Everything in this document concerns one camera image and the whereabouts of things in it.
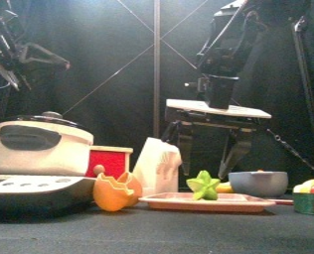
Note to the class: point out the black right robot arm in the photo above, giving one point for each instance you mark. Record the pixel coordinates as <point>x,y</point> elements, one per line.
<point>228,39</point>

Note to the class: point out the pink toy knife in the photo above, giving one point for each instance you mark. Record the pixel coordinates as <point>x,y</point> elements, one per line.
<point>282,201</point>

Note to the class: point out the white toy milk carton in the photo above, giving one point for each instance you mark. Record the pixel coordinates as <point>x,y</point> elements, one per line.
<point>157,168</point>

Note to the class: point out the blue-grey bowl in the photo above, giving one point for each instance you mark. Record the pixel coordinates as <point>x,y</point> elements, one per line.
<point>258,183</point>

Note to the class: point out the green toy star fruit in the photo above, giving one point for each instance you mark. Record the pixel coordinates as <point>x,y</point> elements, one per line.
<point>203,186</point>

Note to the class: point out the thin black jointed rod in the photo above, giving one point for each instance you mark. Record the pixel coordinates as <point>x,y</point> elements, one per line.
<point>294,152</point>

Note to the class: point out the orange cracked eggshell half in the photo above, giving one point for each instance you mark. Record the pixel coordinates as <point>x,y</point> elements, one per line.
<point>110,195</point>
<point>134,188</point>

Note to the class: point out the pink rectangular tray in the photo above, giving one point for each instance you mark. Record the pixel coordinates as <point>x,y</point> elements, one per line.
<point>208,202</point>

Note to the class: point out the red wooden box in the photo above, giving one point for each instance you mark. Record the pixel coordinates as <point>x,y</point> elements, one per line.
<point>109,162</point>

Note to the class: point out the black pot lid grey knob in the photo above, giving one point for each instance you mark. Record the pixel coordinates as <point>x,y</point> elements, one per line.
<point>46,119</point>

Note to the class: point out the pale yellow toy food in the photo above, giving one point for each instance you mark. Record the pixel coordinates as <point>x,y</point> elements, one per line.
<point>305,187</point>

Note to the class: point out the small wooden round knob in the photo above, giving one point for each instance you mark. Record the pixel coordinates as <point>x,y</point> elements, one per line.
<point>98,169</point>

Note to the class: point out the green toy box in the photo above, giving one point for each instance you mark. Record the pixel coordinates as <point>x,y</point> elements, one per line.
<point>303,203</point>

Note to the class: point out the white toy cooking pot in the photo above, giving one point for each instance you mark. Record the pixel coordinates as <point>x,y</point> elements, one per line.
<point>42,149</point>

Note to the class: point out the white grey toy stove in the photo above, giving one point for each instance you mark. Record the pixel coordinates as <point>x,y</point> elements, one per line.
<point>35,191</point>

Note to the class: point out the vertical metal frame pole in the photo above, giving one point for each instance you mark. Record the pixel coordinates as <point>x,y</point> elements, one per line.
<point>156,66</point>

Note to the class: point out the slanted black frame strut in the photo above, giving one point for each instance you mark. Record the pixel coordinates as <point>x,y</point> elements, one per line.
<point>306,82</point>

